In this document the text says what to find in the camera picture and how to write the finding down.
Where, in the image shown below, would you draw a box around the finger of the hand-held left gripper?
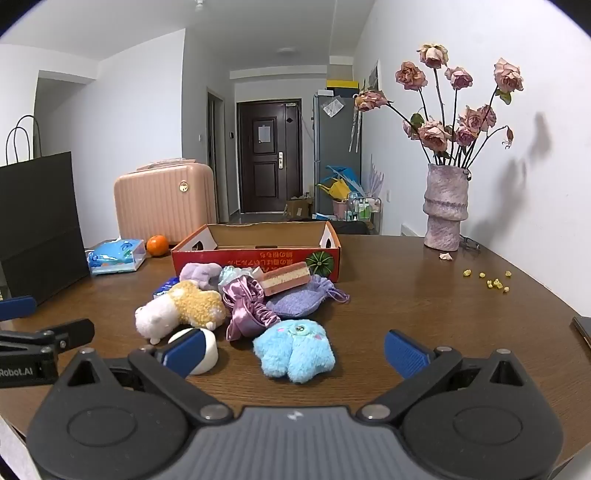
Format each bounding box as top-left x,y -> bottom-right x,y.
0,296 -> 38,320
0,318 -> 95,356

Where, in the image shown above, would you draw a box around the pink layered sponge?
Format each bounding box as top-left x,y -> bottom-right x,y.
260,261 -> 311,297

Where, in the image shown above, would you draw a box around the clear folded umbrella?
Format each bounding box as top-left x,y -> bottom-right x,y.
349,106 -> 363,153

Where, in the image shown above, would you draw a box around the lavender fluffy plush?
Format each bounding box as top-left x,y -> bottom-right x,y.
179,262 -> 223,292

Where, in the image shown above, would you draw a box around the blue fluffy plush toy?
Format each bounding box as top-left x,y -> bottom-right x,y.
253,319 -> 336,385

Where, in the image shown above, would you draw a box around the purple feather wall decor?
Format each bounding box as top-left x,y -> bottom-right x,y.
367,154 -> 386,197

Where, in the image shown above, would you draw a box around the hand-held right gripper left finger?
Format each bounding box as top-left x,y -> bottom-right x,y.
51,329 -> 234,425

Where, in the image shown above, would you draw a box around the open cardboard box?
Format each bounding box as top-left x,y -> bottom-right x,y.
284,196 -> 315,219

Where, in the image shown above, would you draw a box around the dark brown door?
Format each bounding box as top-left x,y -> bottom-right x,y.
237,99 -> 303,214

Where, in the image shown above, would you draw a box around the wire cart with bottles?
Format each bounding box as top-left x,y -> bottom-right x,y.
347,193 -> 382,222

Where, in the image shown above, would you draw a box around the purple satin scrunchie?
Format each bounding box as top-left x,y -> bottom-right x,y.
222,277 -> 281,342

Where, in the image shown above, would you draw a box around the black panel at left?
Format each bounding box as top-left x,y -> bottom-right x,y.
0,115 -> 90,306

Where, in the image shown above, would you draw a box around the scattered yellow crumbs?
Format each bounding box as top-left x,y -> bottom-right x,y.
463,270 -> 513,292

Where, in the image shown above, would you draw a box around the blue tissue pack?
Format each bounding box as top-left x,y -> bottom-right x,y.
88,239 -> 147,276

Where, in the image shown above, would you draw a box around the dark phone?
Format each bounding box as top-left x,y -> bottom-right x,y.
571,316 -> 591,348

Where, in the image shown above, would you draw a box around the small blue tissue packet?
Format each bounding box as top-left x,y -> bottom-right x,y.
152,276 -> 181,297

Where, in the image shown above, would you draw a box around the red cardboard box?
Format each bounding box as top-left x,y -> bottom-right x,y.
171,220 -> 342,283

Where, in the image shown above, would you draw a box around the lavender drawstring pouch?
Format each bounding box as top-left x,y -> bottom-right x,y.
265,275 -> 351,319

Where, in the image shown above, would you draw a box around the grey refrigerator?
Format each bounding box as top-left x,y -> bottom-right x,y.
314,92 -> 362,217

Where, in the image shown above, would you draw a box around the pink textured vase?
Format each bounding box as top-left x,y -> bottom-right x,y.
424,164 -> 472,252

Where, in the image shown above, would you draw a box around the yellow and white plush toy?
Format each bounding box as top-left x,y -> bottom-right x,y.
135,281 -> 227,345

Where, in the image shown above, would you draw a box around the pink ribbed suitcase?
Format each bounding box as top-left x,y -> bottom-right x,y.
115,159 -> 218,245

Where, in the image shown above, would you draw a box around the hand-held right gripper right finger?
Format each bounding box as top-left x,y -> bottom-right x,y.
358,330 -> 539,424

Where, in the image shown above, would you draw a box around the white round squishy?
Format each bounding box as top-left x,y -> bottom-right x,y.
167,328 -> 219,376

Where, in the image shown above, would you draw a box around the dried pink roses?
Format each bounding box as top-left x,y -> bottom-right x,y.
353,44 -> 525,169

